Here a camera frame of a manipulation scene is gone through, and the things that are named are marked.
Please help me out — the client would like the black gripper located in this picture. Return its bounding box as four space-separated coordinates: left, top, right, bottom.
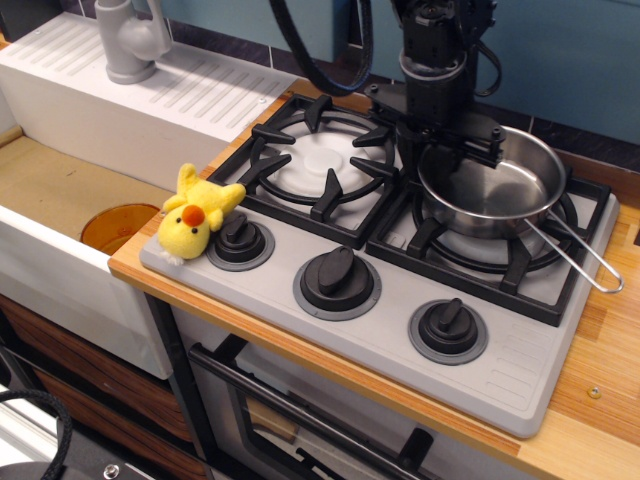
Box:
365 84 505 185

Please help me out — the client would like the stainless steel pan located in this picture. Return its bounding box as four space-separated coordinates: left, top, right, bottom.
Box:
417 126 625 294

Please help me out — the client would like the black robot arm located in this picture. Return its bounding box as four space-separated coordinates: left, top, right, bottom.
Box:
365 1 506 180

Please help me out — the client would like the grey toy stove top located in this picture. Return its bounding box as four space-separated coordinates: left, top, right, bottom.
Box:
138 92 622 440

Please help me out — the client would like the black middle stove knob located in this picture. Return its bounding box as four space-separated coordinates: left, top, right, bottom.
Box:
293 246 382 322

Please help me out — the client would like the black stove knob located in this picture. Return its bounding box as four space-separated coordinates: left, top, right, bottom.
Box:
293 246 382 322
206 214 275 272
408 298 489 366

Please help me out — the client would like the black right stove knob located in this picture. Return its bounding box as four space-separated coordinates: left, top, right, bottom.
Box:
408 298 489 366

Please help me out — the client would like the black left stove knob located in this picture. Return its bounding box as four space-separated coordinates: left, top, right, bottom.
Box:
206 214 275 272

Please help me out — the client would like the black left burner grate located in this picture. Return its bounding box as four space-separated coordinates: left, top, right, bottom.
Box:
209 95 407 249

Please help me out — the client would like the black burner grate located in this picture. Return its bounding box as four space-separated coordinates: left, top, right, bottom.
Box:
366 174 617 327
209 95 407 249

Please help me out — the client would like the black right burner grate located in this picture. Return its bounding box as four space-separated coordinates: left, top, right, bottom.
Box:
366 174 617 327

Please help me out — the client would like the yellow stuffed duck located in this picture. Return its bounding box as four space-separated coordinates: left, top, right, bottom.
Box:
157 163 246 266

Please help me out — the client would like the toy oven door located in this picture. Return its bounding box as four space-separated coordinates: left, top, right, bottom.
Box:
185 334 512 479

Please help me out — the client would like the grey toy faucet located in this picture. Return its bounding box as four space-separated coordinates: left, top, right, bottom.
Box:
95 0 172 85

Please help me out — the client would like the orange plastic plate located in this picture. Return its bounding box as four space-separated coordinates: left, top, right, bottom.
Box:
80 203 159 255

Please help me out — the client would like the white toy sink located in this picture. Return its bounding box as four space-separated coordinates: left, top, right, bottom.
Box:
1 13 294 379

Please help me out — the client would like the wooden drawer unit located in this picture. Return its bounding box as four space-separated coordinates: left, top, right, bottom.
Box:
0 294 211 480

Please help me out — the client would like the black braided cable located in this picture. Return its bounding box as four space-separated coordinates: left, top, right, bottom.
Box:
268 0 375 97

